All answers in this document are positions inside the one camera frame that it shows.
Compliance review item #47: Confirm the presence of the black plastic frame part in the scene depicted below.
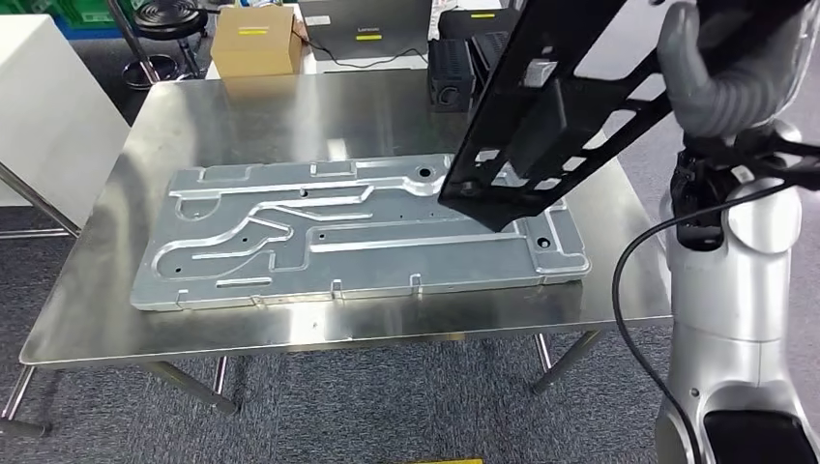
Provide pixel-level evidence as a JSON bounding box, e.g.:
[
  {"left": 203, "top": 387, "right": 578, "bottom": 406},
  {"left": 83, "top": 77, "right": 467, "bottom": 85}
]
[{"left": 437, "top": 0, "right": 815, "bottom": 233}]

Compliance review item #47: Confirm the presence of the black round stool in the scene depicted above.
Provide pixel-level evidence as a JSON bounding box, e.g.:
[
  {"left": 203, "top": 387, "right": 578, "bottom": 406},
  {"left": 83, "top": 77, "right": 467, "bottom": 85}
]
[{"left": 105, "top": 0, "right": 210, "bottom": 91}]

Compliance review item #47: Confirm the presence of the green plastic crate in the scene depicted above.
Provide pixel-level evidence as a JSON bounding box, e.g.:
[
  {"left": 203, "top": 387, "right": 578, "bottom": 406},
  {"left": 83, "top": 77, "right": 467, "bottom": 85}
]
[{"left": 0, "top": 0, "right": 123, "bottom": 17}]

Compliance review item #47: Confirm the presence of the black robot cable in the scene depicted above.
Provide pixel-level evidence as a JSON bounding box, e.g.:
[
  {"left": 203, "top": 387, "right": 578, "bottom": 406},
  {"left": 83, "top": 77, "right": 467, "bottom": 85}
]
[{"left": 611, "top": 181, "right": 792, "bottom": 464}]

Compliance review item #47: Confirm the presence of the dark grey laptop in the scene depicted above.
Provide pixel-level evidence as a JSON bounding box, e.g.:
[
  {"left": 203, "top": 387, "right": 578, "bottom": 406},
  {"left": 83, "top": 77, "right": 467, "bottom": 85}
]
[{"left": 297, "top": 0, "right": 433, "bottom": 62}]

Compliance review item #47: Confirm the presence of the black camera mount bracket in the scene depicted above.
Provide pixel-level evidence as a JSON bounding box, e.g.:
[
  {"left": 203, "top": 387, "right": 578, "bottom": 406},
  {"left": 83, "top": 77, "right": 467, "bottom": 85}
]
[{"left": 682, "top": 125, "right": 820, "bottom": 193}]

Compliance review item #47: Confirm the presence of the brown cardboard box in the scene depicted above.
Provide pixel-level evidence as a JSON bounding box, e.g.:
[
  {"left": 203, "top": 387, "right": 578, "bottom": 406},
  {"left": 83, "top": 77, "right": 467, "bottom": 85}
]
[{"left": 210, "top": 5, "right": 304, "bottom": 79}]

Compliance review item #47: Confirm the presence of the large stamped metal plate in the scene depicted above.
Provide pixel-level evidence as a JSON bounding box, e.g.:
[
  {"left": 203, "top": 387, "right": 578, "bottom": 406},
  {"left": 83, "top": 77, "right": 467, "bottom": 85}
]
[{"left": 130, "top": 152, "right": 592, "bottom": 313}]

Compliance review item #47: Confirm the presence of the black laptop cable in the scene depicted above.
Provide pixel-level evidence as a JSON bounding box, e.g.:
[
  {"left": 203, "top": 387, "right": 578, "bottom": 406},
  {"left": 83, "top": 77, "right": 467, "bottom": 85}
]
[{"left": 291, "top": 22, "right": 429, "bottom": 71}]

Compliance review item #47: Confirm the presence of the stainless steel workbench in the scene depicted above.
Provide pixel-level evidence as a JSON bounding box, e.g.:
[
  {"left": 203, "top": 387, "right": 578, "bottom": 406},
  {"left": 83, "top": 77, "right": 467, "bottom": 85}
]
[{"left": 0, "top": 67, "right": 674, "bottom": 440}]

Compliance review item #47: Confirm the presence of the white cabinet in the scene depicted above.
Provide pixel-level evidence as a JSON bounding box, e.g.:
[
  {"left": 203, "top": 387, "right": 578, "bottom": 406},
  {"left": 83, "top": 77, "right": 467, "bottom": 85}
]
[{"left": 0, "top": 14, "right": 132, "bottom": 210}]

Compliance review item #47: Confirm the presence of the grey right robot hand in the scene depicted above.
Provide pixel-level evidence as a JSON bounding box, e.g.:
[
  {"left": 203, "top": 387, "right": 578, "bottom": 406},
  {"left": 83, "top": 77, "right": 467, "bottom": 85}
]
[{"left": 656, "top": 0, "right": 820, "bottom": 98}]

